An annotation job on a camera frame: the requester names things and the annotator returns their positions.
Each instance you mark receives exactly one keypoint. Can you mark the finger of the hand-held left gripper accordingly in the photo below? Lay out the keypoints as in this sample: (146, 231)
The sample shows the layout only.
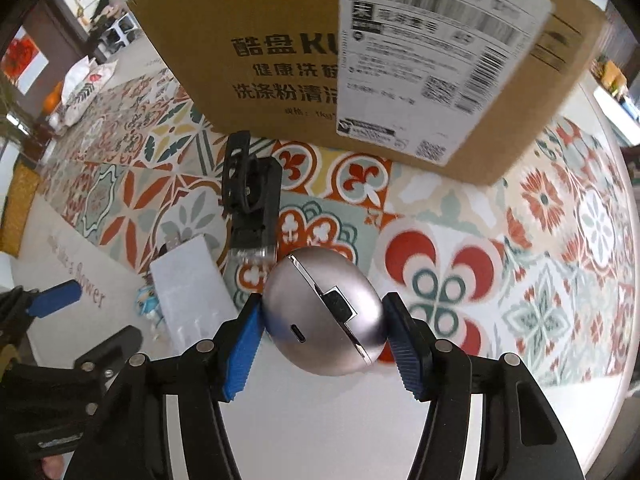
(52, 297)
(112, 345)

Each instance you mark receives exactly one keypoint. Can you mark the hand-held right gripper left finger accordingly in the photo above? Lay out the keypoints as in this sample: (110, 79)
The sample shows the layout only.
(242, 355)

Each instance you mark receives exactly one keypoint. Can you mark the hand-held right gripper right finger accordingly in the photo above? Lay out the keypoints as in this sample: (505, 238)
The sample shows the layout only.
(405, 355)

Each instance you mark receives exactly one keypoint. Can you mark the silver egg-shaped device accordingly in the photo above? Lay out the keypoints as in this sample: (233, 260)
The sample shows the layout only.
(320, 320)

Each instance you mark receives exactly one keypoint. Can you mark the cardboard box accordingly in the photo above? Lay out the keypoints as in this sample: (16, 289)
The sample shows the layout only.
(280, 60)

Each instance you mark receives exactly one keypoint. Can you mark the person's left hand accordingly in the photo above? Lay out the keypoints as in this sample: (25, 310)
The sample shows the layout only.
(52, 467)

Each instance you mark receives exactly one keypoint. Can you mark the small blue white earbuds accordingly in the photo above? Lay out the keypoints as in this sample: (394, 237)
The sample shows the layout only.
(150, 307)

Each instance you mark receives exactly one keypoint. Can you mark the white rectangular device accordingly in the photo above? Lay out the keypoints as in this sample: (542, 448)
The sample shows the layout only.
(192, 290)

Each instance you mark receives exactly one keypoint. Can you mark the patterned tablecloth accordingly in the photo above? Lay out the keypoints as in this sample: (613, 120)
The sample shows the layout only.
(450, 280)

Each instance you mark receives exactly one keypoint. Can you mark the black bike light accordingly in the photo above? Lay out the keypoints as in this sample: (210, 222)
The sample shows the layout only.
(255, 195)

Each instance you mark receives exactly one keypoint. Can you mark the vase with dried flowers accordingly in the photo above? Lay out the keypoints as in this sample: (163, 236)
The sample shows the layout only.
(12, 115)

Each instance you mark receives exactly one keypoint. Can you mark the printed plastic bag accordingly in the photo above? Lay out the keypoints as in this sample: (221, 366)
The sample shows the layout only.
(85, 90)

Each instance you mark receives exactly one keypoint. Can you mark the red door poster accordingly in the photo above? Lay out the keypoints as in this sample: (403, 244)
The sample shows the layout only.
(22, 60)

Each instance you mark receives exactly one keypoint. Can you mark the brown entrance door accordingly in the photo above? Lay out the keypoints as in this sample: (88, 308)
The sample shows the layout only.
(35, 45)

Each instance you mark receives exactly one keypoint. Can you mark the white shoe rack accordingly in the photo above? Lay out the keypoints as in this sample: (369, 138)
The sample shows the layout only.
(115, 25)

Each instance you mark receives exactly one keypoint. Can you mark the white tv cabinet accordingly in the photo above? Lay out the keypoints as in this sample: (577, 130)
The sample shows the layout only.
(620, 105)

